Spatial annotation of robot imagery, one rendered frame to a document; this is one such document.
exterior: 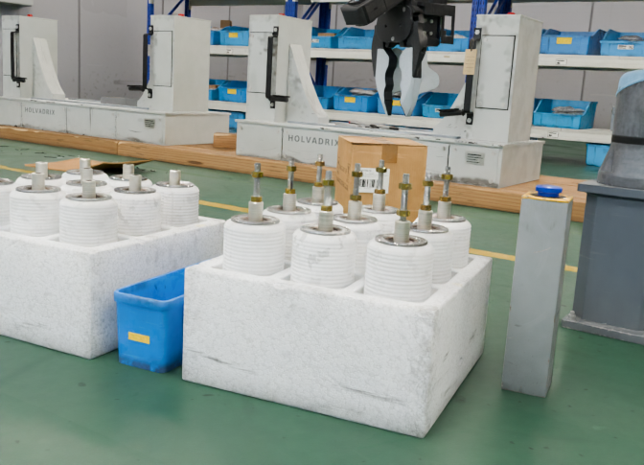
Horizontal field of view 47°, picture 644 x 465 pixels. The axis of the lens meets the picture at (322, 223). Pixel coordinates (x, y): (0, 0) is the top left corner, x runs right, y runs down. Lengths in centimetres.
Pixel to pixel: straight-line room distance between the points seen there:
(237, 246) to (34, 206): 41
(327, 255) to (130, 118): 349
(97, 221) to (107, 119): 336
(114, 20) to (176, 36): 450
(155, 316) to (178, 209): 33
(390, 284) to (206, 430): 32
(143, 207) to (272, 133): 245
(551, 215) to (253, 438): 55
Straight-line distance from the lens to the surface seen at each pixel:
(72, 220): 130
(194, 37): 445
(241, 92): 737
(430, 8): 104
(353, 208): 120
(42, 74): 538
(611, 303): 161
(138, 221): 138
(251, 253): 112
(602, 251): 159
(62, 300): 130
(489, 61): 330
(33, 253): 133
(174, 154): 414
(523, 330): 122
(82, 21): 855
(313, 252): 107
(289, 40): 395
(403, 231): 105
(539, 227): 118
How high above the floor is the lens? 46
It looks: 10 degrees down
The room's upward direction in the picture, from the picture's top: 3 degrees clockwise
